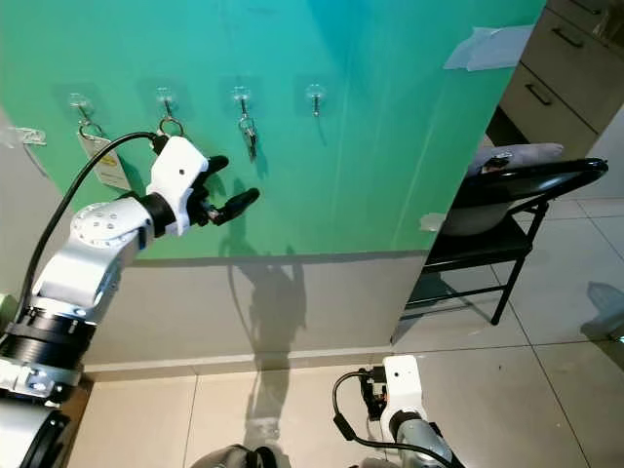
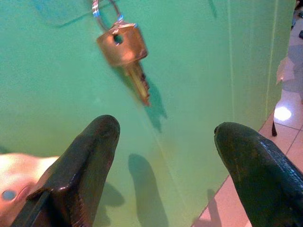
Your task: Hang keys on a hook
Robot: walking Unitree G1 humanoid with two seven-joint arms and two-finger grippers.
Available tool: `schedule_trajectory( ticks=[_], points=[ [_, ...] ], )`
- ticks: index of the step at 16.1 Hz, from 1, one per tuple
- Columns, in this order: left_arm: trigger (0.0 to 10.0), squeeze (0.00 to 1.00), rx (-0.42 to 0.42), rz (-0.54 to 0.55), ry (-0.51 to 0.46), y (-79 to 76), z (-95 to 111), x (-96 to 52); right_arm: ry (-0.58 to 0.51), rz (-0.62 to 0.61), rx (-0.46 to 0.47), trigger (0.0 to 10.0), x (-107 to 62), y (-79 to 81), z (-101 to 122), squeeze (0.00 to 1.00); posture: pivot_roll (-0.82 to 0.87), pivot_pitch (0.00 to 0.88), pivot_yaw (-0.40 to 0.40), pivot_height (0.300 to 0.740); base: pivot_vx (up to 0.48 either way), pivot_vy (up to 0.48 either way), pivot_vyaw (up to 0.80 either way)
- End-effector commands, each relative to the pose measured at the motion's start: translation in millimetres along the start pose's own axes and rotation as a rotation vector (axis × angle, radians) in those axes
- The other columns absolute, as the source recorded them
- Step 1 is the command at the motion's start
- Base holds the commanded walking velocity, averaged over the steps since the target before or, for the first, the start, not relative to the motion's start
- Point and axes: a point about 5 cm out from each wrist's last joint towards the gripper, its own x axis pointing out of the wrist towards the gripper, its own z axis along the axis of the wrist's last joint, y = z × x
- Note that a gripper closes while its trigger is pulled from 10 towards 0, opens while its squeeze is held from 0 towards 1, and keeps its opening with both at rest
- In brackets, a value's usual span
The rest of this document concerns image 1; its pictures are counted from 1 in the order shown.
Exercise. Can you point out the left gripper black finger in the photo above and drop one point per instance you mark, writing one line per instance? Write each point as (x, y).
(240, 205)
(216, 166)

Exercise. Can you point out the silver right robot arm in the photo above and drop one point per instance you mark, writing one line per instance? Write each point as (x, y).
(424, 444)

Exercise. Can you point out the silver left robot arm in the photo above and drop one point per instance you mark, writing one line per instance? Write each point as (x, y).
(88, 258)

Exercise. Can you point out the clear adhesive metal hook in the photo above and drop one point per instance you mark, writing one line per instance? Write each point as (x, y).
(166, 98)
(315, 96)
(80, 103)
(241, 97)

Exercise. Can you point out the key bunch with white fob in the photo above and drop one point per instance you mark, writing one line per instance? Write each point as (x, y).
(171, 127)

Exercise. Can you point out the white tag with yellow print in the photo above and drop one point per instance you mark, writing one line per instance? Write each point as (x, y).
(109, 168)

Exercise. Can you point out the black metal chair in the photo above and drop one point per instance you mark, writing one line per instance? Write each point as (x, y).
(478, 249)

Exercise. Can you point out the clear tape strip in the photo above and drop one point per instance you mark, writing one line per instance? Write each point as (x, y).
(27, 135)
(432, 221)

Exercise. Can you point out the brown cardboard box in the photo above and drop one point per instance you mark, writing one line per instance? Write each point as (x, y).
(85, 419)

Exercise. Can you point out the grey cloth bundle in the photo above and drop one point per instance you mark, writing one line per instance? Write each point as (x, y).
(522, 156)

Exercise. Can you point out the grey drawer cabinet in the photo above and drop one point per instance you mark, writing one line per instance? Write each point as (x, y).
(570, 68)

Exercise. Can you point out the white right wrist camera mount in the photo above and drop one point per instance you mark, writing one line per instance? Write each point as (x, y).
(403, 382)

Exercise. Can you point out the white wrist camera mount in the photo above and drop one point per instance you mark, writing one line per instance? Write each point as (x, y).
(403, 382)
(180, 175)

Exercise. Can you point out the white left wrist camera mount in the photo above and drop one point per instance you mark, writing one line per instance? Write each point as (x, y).
(180, 175)

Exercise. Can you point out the green wall board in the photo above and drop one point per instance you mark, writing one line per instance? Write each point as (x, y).
(351, 175)

